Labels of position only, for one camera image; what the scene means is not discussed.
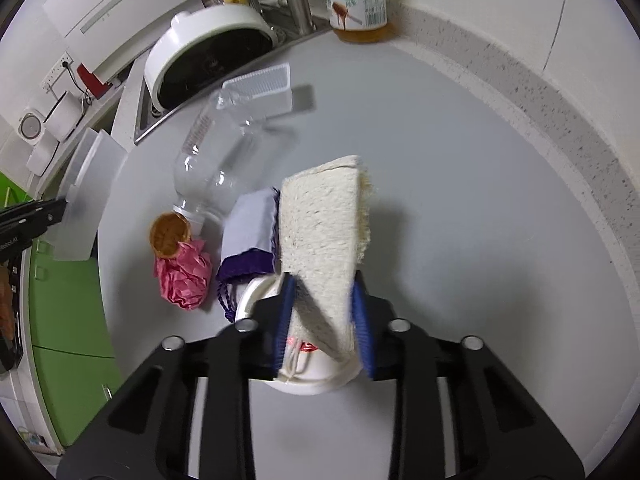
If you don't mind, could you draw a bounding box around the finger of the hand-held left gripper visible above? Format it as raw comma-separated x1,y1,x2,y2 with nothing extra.
0,198,68,241

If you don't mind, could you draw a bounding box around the white wall outlet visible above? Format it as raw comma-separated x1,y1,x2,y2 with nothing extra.
44,52,76,93

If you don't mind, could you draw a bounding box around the clear ribbed plastic tray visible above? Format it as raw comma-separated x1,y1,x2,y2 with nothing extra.
221,62,293,116

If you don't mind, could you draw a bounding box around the red object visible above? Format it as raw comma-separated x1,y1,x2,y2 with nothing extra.
76,62,113,98

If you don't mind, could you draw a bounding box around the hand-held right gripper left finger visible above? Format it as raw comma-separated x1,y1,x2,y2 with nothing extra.
57,275,297,480

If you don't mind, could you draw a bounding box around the white cabinet with grey strip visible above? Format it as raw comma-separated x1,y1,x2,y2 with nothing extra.
42,0,201,81

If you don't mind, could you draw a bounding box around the white paper cup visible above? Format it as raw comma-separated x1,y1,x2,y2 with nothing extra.
234,277,363,397

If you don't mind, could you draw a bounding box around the translucent plastic lid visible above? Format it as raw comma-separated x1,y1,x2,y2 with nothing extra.
52,127,132,262

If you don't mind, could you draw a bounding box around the beige loofah sponge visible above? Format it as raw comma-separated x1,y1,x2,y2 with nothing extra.
277,155,373,366

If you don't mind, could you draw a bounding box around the pink paper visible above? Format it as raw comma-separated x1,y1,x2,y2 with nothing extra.
154,240,213,311

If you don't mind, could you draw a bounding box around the round white device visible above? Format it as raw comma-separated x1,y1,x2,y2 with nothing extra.
17,110,48,146

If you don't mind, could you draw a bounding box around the white pot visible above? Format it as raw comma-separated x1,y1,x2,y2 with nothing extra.
144,4,278,111

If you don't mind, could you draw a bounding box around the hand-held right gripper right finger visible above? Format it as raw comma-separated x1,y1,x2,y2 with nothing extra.
350,270,586,480

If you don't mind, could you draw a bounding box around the white box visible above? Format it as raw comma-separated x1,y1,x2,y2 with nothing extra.
44,91,86,142
26,135,58,177

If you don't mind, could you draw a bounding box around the clear plastic bottle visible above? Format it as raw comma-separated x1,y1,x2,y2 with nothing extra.
171,85,296,233

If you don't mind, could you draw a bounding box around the green floor mat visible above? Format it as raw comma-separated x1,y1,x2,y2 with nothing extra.
0,172,123,453

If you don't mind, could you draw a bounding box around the honey jar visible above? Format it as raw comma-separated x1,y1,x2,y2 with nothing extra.
321,0,389,45

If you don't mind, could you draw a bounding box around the purple drawstring pouch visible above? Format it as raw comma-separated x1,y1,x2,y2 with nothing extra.
216,187,282,322

